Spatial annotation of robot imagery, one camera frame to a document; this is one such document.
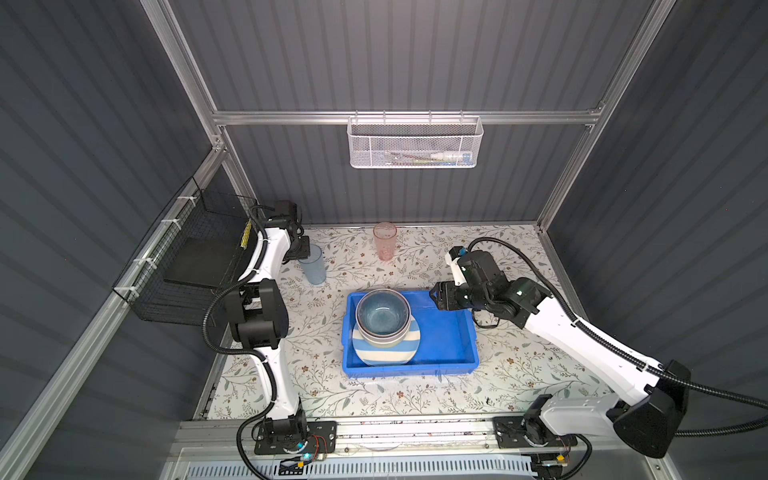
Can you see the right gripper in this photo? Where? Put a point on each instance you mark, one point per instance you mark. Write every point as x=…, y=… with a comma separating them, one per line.
x=443, y=295

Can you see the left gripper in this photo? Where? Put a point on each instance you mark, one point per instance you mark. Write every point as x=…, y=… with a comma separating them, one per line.
x=303, y=250

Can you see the blue translucent cup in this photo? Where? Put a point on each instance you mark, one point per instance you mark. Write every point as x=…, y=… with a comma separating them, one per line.
x=313, y=267

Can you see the blue plastic bin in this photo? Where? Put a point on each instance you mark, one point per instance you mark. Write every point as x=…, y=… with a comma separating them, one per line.
x=448, y=341

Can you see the dark blue bowl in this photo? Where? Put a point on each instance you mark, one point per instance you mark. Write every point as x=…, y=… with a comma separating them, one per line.
x=385, y=299

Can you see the pink bowl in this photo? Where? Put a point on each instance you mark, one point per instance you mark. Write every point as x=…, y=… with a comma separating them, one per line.
x=384, y=339

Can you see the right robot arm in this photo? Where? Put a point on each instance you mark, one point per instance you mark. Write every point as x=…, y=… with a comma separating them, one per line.
x=641, y=409

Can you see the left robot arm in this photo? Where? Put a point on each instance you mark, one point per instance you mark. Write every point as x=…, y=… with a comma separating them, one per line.
x=257, y=314

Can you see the yellow tag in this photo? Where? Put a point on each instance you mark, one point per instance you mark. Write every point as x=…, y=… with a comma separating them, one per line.
x=246, y=235

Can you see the floral table mat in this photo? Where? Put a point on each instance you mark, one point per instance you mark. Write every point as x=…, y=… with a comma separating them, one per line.
x=514, y=367

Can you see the black pad in basket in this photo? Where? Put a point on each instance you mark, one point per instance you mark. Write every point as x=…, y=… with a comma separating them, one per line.
x=201, y=263

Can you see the pink translucent cup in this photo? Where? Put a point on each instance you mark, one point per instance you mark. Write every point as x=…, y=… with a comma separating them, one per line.
x=385, y=238

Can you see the pens in white basket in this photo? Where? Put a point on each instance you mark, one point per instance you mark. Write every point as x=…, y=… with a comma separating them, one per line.
x=444, y=158

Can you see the white vented strip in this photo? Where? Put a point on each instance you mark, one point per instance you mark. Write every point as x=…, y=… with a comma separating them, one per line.
x=459, y=466

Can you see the black wire wall basket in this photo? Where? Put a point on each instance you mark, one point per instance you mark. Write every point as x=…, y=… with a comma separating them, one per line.
x=210, y=213

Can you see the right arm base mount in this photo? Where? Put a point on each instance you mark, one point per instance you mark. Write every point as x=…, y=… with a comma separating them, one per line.
x=514, y=431

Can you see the white wire mesh basket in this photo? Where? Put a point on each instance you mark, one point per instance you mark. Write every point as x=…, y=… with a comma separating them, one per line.
x=370, y=136

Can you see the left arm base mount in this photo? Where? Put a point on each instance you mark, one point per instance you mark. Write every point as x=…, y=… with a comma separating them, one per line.
x=315, y=436

